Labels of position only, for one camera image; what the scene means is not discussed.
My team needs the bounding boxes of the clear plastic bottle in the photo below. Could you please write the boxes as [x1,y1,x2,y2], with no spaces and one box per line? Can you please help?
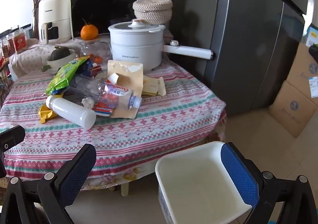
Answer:
[66,74,143,110]

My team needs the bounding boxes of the woven lidded basket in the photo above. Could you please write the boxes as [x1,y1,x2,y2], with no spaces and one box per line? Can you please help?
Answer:
[132,0,173,25]

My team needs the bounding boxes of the pale yellow paper pieces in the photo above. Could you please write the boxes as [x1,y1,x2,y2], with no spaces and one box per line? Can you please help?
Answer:
[142,75,166,97]

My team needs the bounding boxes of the dark green pumpkin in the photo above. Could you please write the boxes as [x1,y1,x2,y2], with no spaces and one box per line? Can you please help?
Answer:
[47,46,71,61]

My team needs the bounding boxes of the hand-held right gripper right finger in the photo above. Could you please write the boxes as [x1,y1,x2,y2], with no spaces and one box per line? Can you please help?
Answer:
[221,142,318,224]

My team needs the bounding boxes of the white plastic bin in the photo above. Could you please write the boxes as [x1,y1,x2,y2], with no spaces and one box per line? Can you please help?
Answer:
[155,141,252,224]

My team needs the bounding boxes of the white plastic bottle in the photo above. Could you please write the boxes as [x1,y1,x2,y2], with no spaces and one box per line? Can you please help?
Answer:
[45,95,97,130]

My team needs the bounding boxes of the white tissue ball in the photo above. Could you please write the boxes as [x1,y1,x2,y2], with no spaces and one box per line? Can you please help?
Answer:
[81,98,94,109]

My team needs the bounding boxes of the large orange mandarin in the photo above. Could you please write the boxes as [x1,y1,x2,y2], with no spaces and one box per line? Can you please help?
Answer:
[80,19,99,41]

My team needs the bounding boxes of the large cardboard box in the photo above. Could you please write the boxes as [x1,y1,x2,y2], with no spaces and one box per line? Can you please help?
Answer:
[286,42,318,99]
[270,81,318,138]

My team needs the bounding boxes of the cream ceramic bowl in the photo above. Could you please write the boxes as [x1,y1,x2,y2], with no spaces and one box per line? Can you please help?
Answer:
[47,49,76,68]

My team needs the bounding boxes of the white electric cooking pot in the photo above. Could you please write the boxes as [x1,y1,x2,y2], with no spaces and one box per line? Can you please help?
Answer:
[108,19,214,73]

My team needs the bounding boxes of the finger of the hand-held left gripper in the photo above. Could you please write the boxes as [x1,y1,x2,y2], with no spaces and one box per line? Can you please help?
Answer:
[0,125,26,178]

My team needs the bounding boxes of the torn brown paper envelope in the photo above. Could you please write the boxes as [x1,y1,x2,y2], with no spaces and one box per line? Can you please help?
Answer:
[107,60,144,119]

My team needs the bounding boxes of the grey refrigerator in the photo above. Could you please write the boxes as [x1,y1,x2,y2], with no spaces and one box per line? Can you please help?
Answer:
[171,0,308,116]

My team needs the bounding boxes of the white floral cloth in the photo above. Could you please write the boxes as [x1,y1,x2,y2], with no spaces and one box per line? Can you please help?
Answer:
[10,40,82,78]

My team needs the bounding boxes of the red labelled glass jar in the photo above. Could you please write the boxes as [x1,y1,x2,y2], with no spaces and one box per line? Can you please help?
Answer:
[6,34,16,56]
[12,27,27,52]

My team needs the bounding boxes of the blue snack packet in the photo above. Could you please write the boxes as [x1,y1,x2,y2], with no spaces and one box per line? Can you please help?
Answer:
[79,60,103,78]

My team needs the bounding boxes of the blue and yellow box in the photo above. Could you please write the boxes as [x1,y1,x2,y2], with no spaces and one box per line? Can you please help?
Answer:
[302,26,318,48]

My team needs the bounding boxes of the patterned striped tablecloth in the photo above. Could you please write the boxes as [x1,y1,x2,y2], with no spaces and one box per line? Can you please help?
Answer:
[0,60,228,191]

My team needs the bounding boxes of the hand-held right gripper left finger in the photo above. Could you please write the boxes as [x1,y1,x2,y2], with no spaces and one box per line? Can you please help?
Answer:
[0,143,97,224]

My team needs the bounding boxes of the green snack bag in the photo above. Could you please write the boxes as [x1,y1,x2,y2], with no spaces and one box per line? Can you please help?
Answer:
[45,56,90,95]

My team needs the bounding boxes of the glass teapot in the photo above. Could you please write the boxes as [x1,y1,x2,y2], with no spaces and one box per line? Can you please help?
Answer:
[79,37,112,63]

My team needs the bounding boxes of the black microwave oven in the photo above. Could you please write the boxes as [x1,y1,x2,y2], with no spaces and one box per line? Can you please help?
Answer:
[70,0,161,40]

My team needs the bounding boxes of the yellow wrapper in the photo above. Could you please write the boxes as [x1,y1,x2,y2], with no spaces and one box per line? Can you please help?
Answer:
[39,93,65,124]

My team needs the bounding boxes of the cream air fryer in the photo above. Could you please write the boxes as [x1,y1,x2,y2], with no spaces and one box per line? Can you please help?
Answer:
[38,0,72,45]

